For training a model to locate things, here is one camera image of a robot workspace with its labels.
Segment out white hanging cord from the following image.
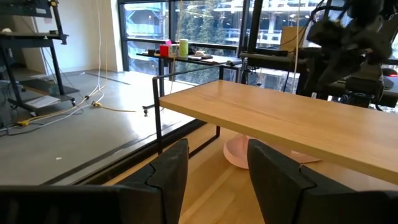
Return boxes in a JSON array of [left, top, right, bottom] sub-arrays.
[[291, 0, 302, 94]]

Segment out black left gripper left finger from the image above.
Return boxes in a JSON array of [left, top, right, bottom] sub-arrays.
[[0, 138, 190, 224]]

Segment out dark flat object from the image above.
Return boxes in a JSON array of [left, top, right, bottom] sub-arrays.
[[187, 50, 214, 61]]

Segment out white hanging cable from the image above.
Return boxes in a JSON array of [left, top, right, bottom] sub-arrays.
[[30, 0, 109, 130]]

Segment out white paper stack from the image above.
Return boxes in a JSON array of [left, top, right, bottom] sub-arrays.
[[24, 95, 62, 109]]

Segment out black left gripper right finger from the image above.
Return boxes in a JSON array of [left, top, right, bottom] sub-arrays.
[[247, 138, 398, 224]]

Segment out green cup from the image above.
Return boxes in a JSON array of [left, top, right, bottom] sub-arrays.
[[178, 38, 190, 59]]

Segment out yellow floor cable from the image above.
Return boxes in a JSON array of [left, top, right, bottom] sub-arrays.
[[17, 83, 137, 127]]

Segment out brown cardboard box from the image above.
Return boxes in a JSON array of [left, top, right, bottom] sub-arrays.
[[279, 26, 307, 52]]

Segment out black side table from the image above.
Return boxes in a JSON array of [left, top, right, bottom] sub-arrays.
[[136, 51, 243, 94]]

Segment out black side desk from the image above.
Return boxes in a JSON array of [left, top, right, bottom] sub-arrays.
[[239, 48, 315, 94]]

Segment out wooden shelf with black frame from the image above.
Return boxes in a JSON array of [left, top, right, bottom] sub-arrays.
[[151, 63, 398, 186]]

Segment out black rolling cart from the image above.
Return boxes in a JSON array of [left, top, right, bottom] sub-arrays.
[[0, 0, 77, 118]]

